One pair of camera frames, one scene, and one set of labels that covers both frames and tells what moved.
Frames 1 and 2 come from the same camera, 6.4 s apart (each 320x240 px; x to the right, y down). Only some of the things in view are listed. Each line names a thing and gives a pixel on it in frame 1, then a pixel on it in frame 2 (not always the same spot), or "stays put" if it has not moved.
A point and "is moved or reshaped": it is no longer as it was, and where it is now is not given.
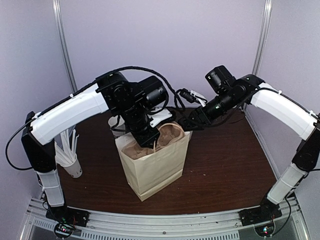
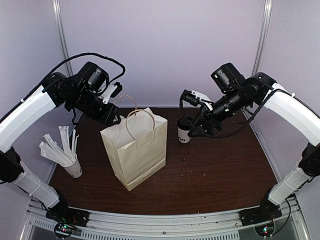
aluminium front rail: [223, 227] stays put
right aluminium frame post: [263, 37] stays put
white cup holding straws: [74, 169] stays put
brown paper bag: [147, 174] is moved or reshaped
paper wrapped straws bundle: [65, 153] stays put
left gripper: [143, 140] to [107, 117]
